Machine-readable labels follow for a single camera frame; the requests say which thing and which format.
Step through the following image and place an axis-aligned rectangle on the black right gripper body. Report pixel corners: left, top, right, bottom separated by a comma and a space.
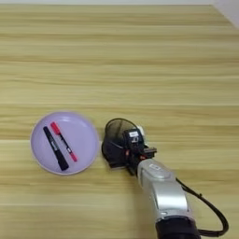
123, 143, 153, 176

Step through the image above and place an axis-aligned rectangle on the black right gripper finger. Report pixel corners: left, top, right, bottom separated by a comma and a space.
106, 158, 130, 171
144, 147, 158, 156

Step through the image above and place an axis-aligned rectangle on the black mesh pen cup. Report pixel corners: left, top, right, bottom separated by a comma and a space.
101, 118, 141, 169

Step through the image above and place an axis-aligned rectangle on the black marker pen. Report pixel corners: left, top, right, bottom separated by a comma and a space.
42, 125, 70, 172

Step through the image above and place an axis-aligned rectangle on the black box with white label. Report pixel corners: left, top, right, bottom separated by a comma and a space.
123, 129, 146, 147

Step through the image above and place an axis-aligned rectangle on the round purple plate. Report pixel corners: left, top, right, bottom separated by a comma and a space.
30, 111, 101, 176

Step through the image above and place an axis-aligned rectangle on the red marker pen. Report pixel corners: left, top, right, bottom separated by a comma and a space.
49, 121, 78, 162

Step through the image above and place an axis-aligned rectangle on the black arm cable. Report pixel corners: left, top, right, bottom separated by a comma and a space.
176, 177, 230, 238

